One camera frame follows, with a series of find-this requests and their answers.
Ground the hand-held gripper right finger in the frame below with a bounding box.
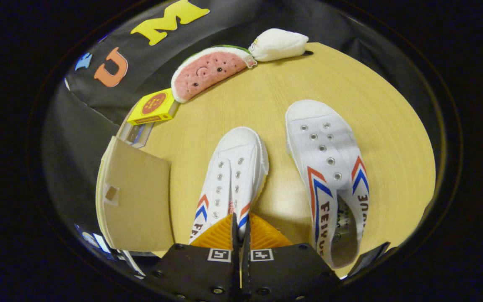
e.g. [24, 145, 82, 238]
[241, 212, 339, 302]

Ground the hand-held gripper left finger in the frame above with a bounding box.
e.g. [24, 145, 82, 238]
[144, 212, 242, 302]

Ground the beige storage box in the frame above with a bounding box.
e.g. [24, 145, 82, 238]
[95, 136, 175, 253]

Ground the white canvas shoe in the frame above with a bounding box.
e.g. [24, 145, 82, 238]
[188, 127, 270, 246]
[286, 99, 370, 269]

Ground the yellow book with red circle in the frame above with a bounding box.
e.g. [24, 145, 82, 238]
[127, 88, 179, 126]

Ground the watermelon slice plush toy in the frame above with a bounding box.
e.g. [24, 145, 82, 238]
[171, 45, 257, 104]

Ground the white plush toy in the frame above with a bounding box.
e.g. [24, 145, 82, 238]
[249, 28, 314, 62]

